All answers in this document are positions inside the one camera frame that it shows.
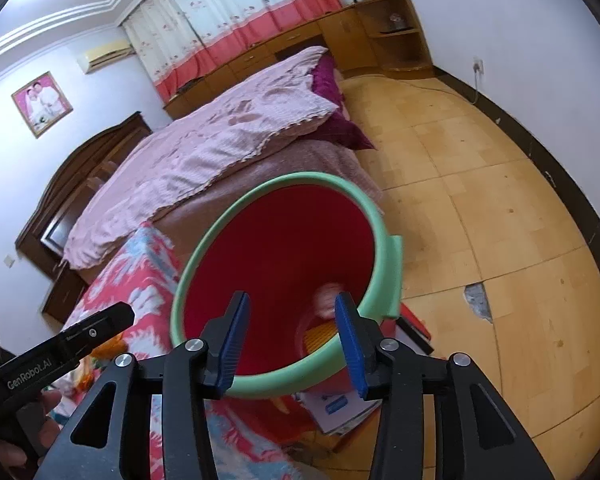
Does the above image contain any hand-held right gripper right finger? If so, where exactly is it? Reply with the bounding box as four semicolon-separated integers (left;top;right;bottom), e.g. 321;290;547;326
334;291;556;480

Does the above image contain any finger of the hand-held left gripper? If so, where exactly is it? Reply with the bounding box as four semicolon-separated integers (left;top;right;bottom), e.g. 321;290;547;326
61;301;136;362

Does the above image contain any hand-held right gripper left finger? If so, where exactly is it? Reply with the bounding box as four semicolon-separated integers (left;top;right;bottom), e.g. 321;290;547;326
32;291;253;480

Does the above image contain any yellow ribbed scrap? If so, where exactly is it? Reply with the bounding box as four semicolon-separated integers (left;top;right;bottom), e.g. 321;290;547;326
302;324;342;361

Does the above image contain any red bucket with green rim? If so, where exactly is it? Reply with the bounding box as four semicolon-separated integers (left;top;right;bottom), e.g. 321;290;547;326
170;171;406;401

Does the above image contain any person's left hand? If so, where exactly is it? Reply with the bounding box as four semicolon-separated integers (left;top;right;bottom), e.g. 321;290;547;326
0;391;63;476

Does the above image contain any dark wooden nightstand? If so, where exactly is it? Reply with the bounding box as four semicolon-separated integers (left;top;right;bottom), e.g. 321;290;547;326
41;265;91;326

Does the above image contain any white and blue booklet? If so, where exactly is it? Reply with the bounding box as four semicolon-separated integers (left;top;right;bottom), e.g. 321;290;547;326
300;385;381;436

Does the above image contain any red floral printed cloth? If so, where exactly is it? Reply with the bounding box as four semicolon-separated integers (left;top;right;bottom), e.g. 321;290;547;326
45;222;321;480

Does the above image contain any black and red book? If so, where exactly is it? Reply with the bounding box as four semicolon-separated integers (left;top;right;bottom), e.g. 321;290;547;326
395;302;436;356

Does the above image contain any dark wooden headboard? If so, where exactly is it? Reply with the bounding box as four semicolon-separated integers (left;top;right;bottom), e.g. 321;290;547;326
15;111;153;281

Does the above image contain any pink checked quilt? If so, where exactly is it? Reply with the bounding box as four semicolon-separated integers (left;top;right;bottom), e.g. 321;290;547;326
62;46;341;271

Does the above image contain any purple blanket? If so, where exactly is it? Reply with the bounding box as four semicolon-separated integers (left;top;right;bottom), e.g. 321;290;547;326
292;55;378;151

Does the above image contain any wooden corner shelf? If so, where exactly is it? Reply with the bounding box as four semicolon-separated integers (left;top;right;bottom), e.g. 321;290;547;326
352;0;435;80

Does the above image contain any long wooden cabinet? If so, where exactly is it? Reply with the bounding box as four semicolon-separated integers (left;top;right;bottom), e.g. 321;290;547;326
162;7;381;121

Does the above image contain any white and red curtain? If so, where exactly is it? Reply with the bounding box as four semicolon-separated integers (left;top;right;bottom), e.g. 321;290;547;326
121;0;344;103

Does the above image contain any framed wall photo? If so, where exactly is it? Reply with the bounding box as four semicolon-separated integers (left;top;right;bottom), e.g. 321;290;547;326
11;71;74;139

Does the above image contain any wall air conditioner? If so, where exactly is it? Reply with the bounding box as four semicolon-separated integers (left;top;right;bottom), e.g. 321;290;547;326
77;40;135;75

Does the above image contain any thin power cable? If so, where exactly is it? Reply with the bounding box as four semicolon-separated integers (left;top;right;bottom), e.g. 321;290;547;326
340;70;483;106

